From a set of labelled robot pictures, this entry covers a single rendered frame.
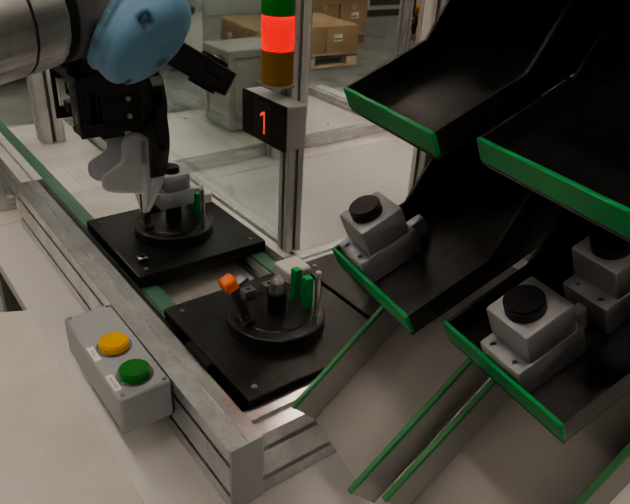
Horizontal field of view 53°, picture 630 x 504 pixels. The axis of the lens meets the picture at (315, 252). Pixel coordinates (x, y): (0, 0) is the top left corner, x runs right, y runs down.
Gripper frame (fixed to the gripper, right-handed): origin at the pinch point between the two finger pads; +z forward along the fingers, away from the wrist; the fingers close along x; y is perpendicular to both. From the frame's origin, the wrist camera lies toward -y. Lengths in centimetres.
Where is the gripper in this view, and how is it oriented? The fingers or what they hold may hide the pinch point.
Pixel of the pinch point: (150, 198)
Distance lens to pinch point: 67.8
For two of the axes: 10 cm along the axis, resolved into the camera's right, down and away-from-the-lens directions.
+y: -8.0, 2.6, -5.4
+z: -0.5, 8.7, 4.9
